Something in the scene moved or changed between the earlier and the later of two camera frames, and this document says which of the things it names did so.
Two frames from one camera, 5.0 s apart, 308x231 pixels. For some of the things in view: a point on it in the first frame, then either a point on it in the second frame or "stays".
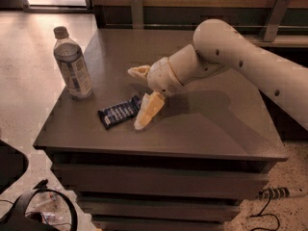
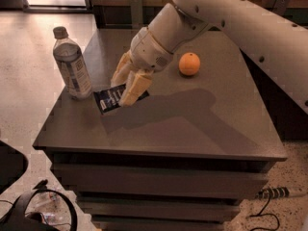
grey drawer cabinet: x=211 y=146 stays
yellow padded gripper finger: x=151 y=105 to x=137 y=86
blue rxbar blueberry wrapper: x=115 y=114 to x=111 y=97
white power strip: x=272 y=192 stays
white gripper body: x=161 y=75 to x=150 y=52
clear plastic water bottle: x=71 y=64 stays
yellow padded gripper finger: x=139 y=71 to x=122 y=72
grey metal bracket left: x=137 y=11 stays
